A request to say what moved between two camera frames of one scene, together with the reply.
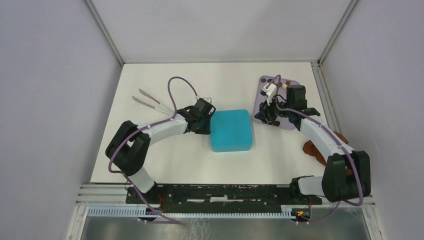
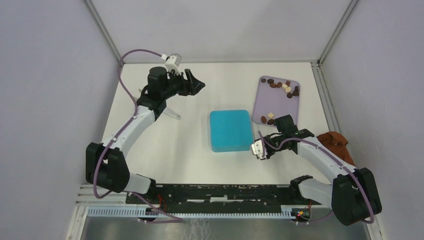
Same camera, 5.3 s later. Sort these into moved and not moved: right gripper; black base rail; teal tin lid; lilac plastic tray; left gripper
Moved: right gripper; left gripper
Not moved: teal tin lid; lilac plastic tray; black base rail
